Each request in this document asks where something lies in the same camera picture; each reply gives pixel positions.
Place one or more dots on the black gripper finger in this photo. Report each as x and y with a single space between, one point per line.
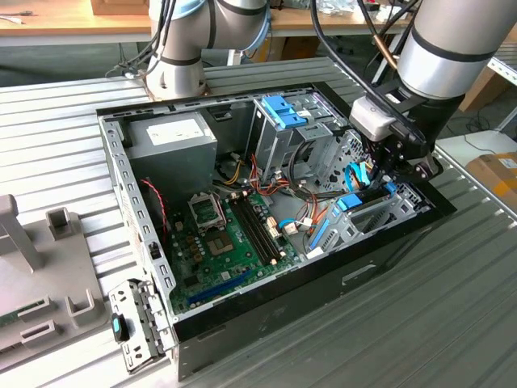
371 155
424 169

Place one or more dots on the hard disk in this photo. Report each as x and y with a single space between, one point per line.
348 203

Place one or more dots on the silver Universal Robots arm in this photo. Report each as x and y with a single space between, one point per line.
444 48

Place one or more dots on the grey metal disk bay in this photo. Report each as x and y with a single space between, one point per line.
343 234

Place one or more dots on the white low table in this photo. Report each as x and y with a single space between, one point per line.
484 145

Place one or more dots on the large brown cardboard box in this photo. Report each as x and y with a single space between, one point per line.
484 93

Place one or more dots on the cardboard box yellow tape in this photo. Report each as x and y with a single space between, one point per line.
493 174

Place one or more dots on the black stand pole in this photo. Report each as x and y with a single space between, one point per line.
382 68

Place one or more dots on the blue plastic drive latch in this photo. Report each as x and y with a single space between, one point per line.
274 106
292 120

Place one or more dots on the grey metal drive cage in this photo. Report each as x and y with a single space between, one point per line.
278 149

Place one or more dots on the white paper sticker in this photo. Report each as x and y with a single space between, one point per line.
315 253

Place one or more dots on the black RAM slot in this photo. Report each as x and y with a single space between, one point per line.
254 230
263 228
258 229
249 230

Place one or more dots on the wooden desk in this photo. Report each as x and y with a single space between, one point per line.
60 24
299 24

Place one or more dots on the green motherboard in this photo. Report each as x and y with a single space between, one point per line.
226 262

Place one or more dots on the black open PC case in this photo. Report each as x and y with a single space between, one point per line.
282 315

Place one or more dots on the grey power supply unit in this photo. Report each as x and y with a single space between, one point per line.
169 165

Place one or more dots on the blue expansion slot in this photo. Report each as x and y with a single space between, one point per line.
218 289

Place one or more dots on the grey parts rack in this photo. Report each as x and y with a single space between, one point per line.
44 279

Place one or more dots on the green circuit board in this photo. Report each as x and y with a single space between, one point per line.
7 320

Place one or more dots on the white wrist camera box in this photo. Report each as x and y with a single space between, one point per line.
371 119

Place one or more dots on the aluminium frame rack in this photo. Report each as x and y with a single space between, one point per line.
505 66

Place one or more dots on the grey slot cover bracket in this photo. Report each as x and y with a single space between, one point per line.
125 295

